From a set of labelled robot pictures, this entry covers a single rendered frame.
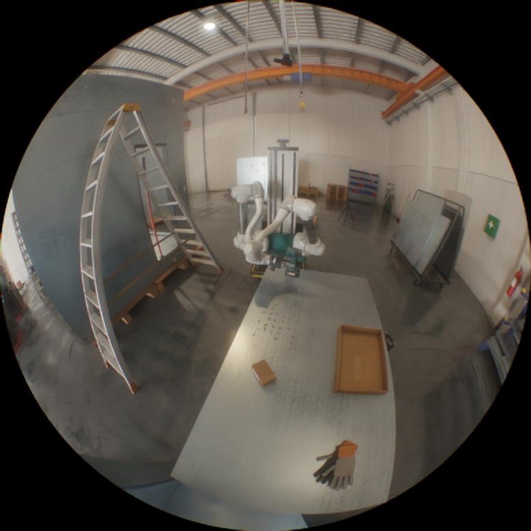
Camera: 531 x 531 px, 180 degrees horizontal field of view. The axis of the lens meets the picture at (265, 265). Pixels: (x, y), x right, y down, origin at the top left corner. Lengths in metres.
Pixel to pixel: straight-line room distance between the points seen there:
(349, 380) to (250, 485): 0.71
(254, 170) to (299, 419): 7.71
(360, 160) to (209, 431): 12.19
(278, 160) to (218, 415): 2.18
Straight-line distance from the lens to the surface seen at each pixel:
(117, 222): 2.32
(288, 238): 2.07
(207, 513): 1.64
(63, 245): 2.15
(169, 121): 3.05
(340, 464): 0.90
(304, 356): 0.98
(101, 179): 1.47
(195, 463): 0.93
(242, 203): 1.73
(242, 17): 8.51
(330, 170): 11.61
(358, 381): 1.00
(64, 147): 2.29
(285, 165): 1.99
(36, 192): 2.17
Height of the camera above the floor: 1.51
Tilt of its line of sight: 33 degrees down
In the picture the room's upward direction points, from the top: straight up
